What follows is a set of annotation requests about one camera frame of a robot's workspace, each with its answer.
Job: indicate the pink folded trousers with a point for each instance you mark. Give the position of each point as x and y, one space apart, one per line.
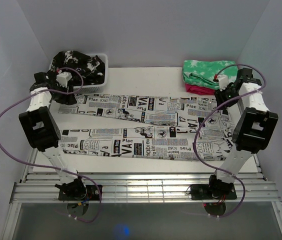
199 90

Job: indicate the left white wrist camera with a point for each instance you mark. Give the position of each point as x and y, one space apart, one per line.
63 78

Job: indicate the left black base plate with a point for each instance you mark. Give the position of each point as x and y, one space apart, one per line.
92 194

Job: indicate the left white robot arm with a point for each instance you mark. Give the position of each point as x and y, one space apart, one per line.
41 129

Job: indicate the white plastic basket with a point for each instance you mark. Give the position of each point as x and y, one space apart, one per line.
89 89

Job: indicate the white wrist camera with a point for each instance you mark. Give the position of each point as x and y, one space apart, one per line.
222 80
63 78

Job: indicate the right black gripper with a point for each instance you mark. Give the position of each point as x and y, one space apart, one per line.
219 97

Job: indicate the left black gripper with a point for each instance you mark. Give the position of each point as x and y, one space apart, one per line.
68 99

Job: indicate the black white patterned garment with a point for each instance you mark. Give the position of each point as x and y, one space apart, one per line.
91 68

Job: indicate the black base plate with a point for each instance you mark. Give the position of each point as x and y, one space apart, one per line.
207 192
92 194

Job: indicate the newspaper print trousers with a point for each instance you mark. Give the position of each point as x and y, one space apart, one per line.
169 128

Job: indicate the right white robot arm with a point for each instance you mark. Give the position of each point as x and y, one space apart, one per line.
253 130

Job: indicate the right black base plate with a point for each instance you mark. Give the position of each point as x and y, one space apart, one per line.
207 192

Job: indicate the green white folded trousers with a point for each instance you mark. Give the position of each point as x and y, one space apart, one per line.
202 73

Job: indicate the aluminium rail frame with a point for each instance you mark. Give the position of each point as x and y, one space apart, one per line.
147 206

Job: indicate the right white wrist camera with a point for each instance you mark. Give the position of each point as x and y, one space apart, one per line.
222 80

